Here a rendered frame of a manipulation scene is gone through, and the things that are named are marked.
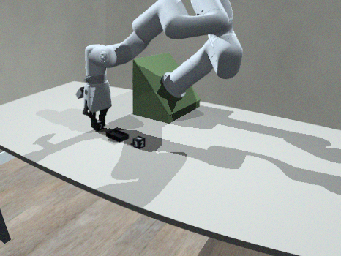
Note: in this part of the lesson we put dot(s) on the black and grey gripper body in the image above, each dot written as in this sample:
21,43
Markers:
97,95

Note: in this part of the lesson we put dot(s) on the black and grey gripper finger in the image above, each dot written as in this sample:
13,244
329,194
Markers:
102,115
91,115

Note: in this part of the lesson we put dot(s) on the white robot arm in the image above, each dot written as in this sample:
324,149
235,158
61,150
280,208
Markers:
222,49

